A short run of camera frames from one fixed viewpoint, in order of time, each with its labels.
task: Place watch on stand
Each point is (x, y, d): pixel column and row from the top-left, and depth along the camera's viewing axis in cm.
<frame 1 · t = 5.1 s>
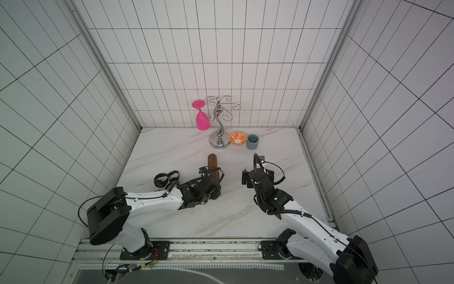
left hand: (214, 190, 86), fingers open
right hand: (253, 167, 82), fingers open
brown wooden watch stand: (213, 163, 94), point 9 cm above the table
pink plastic wine glass: (203, 121, 103), point 17 cm above the table
silver metal glass rack: (220, 139, 115), on the table
orange patterned small bowl: (237, 138, 113), point 3 cm above the table
grey-green ceramic cup: (252, 141, 107), point 6 cm above the table

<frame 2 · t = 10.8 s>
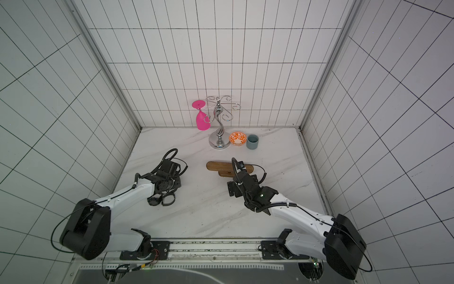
left hand: (173, 184, 89), fingers open
right hand: (237, 177, 84), fingers open
brown wooden watch stand: (226, 168, 92), point 9 cm above the table
the other named things where they were.

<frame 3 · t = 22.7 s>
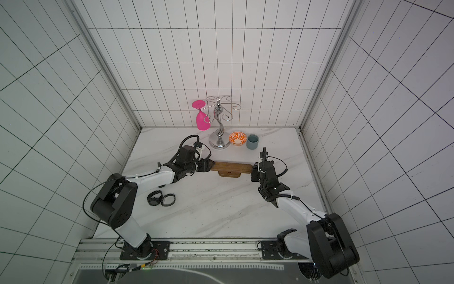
left hand: (208, 165, 92), fingers open
right hand: (257, 163, 89), fingers open
the named things where they were.

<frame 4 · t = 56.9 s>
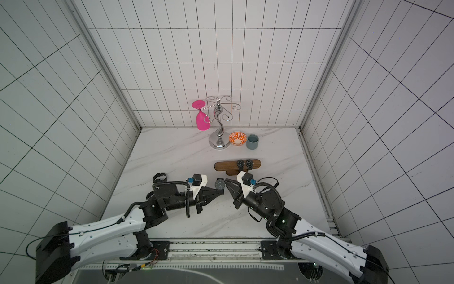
left hand: (218, 194, 67), fingers closed
right hand: (226, 177, 67), fingers closed
brown wooden watch stand: (231, 168, 94), point 7 cm above the table
the other named things where they were.

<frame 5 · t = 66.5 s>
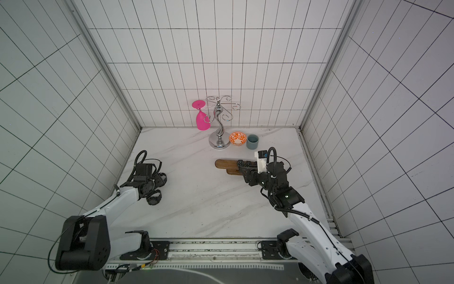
left hand: (156, 183, 90), fingers open
right hand: (245, 164, 78), fingers open
the named things where they were.

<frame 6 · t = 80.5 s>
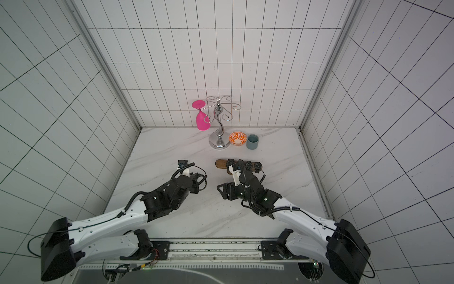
left hand: (193, 177, 79), fingers closed
right hand: (221, 182, 79), fingers open
the named things where they were.

